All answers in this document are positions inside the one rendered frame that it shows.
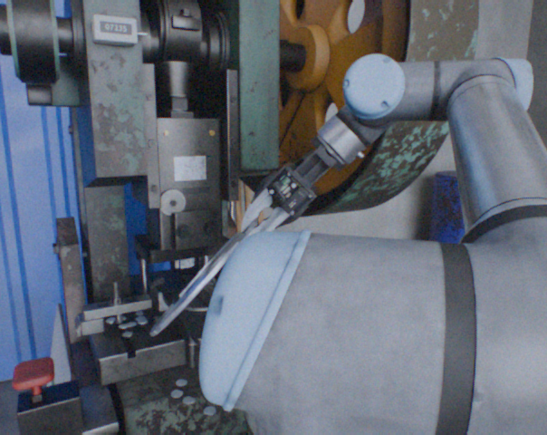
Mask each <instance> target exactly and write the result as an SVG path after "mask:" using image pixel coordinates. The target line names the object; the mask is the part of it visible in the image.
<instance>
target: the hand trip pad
mask: <svg viewBox="0 0 547 435"><path fill-rule="evenodd" d="M54 376H55V372H54V360H53V359H51V358H48V356H44V357H41V359H40V358H36V359H33V360H28V361H24V362H19V364H17V365H16V366H15V367H14V372H13V379H12V383H13V387H15V388H16V389H17V390H18V391H22V390H27V389H31V394H32V395H37V394H39V393H41V392H42V387H41V386H42V385H45V384H48V383H50V382H52V381H53V379H54Z"/></svg>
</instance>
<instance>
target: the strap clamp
mask: <svg viewBox="0 0 547 435"><path fill-rule="evenodd" d="M111 289H112V295H113V296H112V297H111V298H110V301H105V302H100V303H95V304H85V305H83V306H82V313H79V314H78V315H77V316H76V318H75V319H74V322H75V328H76V333H77V337H78V336H81V335H88V334H95V333H100V332H104V319H103V317H104V316H109V315H115V320H116V324H122V314H123V313H127V312H133V311H138V310H142V309H147V308H151V299H150V297H149V295H137V296H132V297H126V298H123V296H122V295H121V294H120V280H112V281H111Z"/></svg>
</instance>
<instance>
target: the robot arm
mask: <svg viewBox="0 0 547 435"><path fill-rule="evenodd" d="M342 87H343V99H344V102H345V105H344V106H343V107H342V108H341V109H340V110H339V111H338V112H337V113H336V114H335V115H336V116H335V115H333V116H332V117H331V118H330V119H329V120H328V121H326V122H325V123H324V124H323V126H322V127H321V128H320V129H319V130H318V134H319V136H317V135H315V136H314V137H313V138H312V139H311V142H312V144H313V146H314V147H315V148H316V151H313V150H310V151H308V152H307V153H305V154H304V155H303V156H302V157H301V158H299V159H298V160H297V162H296V163H294V164H293V163H291V162H288V163H287V164H285V165H283V167H282V168H281V169H280V170H279V171H278V172H277V171H276V170H273V171H272V173H271V174H270V175H268V176H267V177H265V178H264V180H263V181H262V182H261V183H260V184H259V186H257V187H256V190H255V192H254V197H253V199H252V201H251V203H250V204H249V207H248V209H247V210H246V213H245V217H244V220H243V225H241V233H244V232H245V231H246V230H247V229H248V227H249V226H250V225H251V223H252V222H253V220H254V219H256V218H257V217H259V216H260V215H261V213H262V210H263V209H264V208H268V207H269V206H270V205H271V204H272V203H273V202H274V199H276V200H277V201H278V202H279V203H280V204H281V206H277V207H276V208H274V209H273V210H272V213H271V216H270V217H268V218H266V219H264V220H263V221H262V222H261V224H260V225H257V226H255V227H253V230H252V231H251V233H250V234H249V235H248V236H247V237H246V238H245V239H244V240H243V241H241V242H240V243H239V244H238V245H237V247H236V248H235V250H234V251H233V252H232V254H231V255H230V257H229V258H228V259H227V261H226V264H225V265H224V267H223V269H222V271H221V273H220V276H219V277H218V280H217V283H216V287H215V290H214V293H213V295H212V299H211V302H210V306H209V308H208V312H206V315H207V316H206V320H205V323H204V328H203V333H202V338H201V344H200V352H199V382H200V387H201V390H202V392H203V393H204V394H205V396H206V398H207V399H208V401H210V402H211V403H214V404H216V405H221V406H223V408H224V410H225V411H231V410H232V409H233V408H234V409H238V410H243V411H245V421H246V427H247V430H248V433H249V435H547V149H546V148H545V146H544V144H542V140H541V138H540V136H539V135H538V133H537V131H536V129H535V128H534V126H533V123H532V120H531V119H530V117H529V115H528V113H527V109H528V107H529V104H530V101H531V98H532V93H533V68H532V66H531V64H530V63H528V62H527V61H525V60H524V59H504V58H502V57H496V58H492V59H490V60H476V59H471V60H451V61H427V62H407V63H396V62H395V61H394V60H391V59H390V58H388V57H387V56H384V54H379V53H374V54H368V55H365V56H363V57H361V58H359V59H358V61H357V62H355V63H354V64H353V65H352V66H351V67H350V68H349V70H348V71H347V72H346V74H345V77H344V80H343V85H342ZM396 121H447V122H448V128H449V132H450V135H451V141H452V147H453V153H454V159H455V165H456V176H457V183H458V188H459V195H460V201H461V207H462V213H463V220H464V225H465V233H464V235H463V236H462V237H461V239H460V241H459V243H446V242H436V241H425V240H411V239H397V238H385V237H358V236H345V235H332V234H318V233H312V231H311V230H307V229H304V230H303V231H302V232H271V231H274V230H276V229H277V228H278V227H280V226H283V225H286V224H290V223H293V222H294V221H296V220H297V219H298V218H299V217H300V216H301V215H302V213H303V211H304V210H305V209H306V208H309V207H310V205H309V204H310V203H311V202H312V201H313V200H314V199H315V198H317V194H318V191H319V190H318V189H317V187H316V186H315V185H314V183H315V182H316V181H317V180H318V179H319V178H320V177H321V176H322V175H323V174H324V173H326V172H327V171H328V170H329V169H331V168H332V167H334V168H335V169H337V170H338V171H341V170H342V169H344V168H345V167H346V166H345V163H346V164H349V165H350V164H351V163H352V162H353V161H354V159H355V158H356V155H357V156H358V157H359V158H363V157H364V153H363V152H362V151H363V150H365V149H366V148H367V147H369V145H371V144H372V143H373V142H374V141H375V139H376V138H377V137H378V136H379V135H381V134H383V133H384V132H385V131H386V130H387V129H388V128H389V127H390V126H391V125H392V124H393V123H394V122H396Z"/></svg>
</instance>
